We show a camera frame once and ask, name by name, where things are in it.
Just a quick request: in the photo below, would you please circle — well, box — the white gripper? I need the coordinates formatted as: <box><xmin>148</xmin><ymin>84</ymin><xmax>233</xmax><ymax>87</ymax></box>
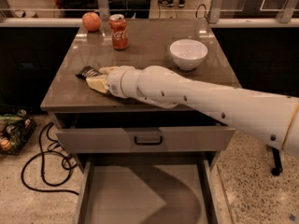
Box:
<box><xmin>86</xmin><ymin>66</ymin><xmax>137</xmax><ymax>98</ymax></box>

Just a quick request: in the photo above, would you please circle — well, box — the dark chocolate rxbar wrapper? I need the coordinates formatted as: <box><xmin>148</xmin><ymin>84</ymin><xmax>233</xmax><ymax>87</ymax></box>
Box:
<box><xmin>77</xmin><ymin>66</ymin><xmax>100</xmax><ymax>80</ymax></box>

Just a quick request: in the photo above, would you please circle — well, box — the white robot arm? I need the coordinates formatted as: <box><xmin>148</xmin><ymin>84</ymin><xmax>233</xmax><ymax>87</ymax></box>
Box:
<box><xmin>86</xmin><ymin>66</ymin><xmax>299</xmax><ymax>156</ymax></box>

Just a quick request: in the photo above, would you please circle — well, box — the grey top drawer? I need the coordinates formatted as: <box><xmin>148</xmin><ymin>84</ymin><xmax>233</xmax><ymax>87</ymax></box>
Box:
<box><xmin>57</xmin><ymin>110</ymin><xmax>235</xmax><ymax>153</ymax></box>

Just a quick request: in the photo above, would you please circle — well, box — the grey drawer cabinet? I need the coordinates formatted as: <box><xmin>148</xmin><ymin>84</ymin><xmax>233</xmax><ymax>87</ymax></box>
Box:
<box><xmin>40</xmin><ymin>18</ymin><xmax>250</xmax><ymax>224</ymax></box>

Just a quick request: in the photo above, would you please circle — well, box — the grey open middle drawer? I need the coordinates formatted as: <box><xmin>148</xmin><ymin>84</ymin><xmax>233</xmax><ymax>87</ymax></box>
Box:
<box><xmin>74</xmin><ymin>158</ymin><xmax>224</xmax><ymax>224</ymax></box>

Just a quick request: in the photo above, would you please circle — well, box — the red coca-cola can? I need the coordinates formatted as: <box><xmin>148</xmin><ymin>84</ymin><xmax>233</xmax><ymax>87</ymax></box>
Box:
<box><xmin>109</xmin><ymin>14</ymin><xmax>129</xmax><ymax>50</ymax></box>

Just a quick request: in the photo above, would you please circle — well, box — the red apple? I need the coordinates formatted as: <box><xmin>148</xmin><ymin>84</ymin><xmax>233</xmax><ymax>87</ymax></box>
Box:
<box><xmin>82</xmin><ymin>12</ymin><xmax>101</xmax><ymax>32</ymax></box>

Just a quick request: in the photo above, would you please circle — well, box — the black office chair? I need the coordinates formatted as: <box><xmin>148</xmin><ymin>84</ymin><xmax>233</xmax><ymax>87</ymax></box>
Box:
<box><xmin>58</xmin><ymin>0</ymin><xmax>88</xmax><ymax>18</ymax></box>

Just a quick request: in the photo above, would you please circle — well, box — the white ceramic bowl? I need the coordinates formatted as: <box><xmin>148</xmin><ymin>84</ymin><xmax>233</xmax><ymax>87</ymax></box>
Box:
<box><xmin>170</xmin><ymin>39</ymin><xmax>208</xmax><ymax>71</ymax></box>

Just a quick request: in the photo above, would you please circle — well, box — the black stand leg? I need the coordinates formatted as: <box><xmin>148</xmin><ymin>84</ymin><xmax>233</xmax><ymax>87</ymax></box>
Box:
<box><xmin>271</xmin><ymin>147</ymin><xmax>283</xmax><ymax>176</ymax></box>

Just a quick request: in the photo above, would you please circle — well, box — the black drawer handle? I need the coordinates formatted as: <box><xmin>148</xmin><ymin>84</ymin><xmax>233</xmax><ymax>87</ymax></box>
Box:
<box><xmin>134</xmin><ymin>136</ymin><xmax>163</xmax><ymax>146</ymax></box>

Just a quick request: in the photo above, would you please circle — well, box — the black floor cable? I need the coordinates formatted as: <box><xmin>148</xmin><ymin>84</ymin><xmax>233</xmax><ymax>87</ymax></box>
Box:
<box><xmin>21</xmin><ymin>121</ymin><xmax>80</xmax><ymax>196</ymax></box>

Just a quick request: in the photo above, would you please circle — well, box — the metal railing post left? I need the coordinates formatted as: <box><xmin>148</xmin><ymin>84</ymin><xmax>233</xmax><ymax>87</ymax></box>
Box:
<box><xmin>97</xmin><ymin>0</ymin><xmax>109</xmax><ymax>21</ymax></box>

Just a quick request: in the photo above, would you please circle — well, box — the metal railing post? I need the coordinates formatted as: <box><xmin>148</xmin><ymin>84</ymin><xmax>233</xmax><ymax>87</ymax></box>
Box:
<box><xmin>97</xmin><ymin>0</ymin><xmax>109</xmax><ymax>21</ymax></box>
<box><xmin>207</xmin><ymin>0</ymin><xmax>223</xmax><ymax>24</ymax></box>

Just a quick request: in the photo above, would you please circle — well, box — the black wire basket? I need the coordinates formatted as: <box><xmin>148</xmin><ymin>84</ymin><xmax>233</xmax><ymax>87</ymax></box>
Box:
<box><xmin>0</xmin><ymin>108</ymin><xmax>36</xmax><ymax>156</ymax></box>

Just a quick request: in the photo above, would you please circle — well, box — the metal railing post right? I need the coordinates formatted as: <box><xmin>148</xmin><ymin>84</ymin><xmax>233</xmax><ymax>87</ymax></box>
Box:
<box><xmin>207</xmin><ymin>0</ymin><xmax>223</xmax><ymax>24</ymax></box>

